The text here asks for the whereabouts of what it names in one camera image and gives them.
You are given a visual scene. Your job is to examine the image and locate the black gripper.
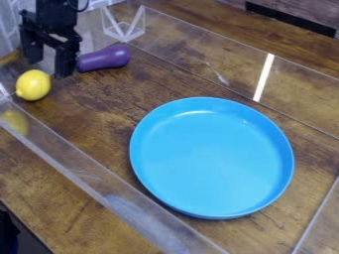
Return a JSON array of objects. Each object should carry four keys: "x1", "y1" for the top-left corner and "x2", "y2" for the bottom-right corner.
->
[{"x1": 18, "y1": 0, "x2": 88, "y2": 79}]

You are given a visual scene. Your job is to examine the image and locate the yellow lemon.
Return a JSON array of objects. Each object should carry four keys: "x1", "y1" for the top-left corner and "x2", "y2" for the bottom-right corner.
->
[{"x1": 16, "y1": 69, "x2": 52, "y2": 101}]

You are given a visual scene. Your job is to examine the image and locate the blue round tray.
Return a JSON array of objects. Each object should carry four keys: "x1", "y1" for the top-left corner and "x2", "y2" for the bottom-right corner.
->
[{"x1": 129, "y1": 97, "x2": 293, "y2": 219}]

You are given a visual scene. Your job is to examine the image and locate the purple toy eggplant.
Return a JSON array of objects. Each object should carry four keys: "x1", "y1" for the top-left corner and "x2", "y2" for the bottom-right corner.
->
[{"x1": 77, "y1": 45, "x2": 131, "y2": 72}]

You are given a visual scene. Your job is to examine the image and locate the clear acrylic barrier wall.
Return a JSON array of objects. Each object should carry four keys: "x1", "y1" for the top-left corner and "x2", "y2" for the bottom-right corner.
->
[{"x1": 0, "y1": 0, "x2": 339, "y2": 254}]

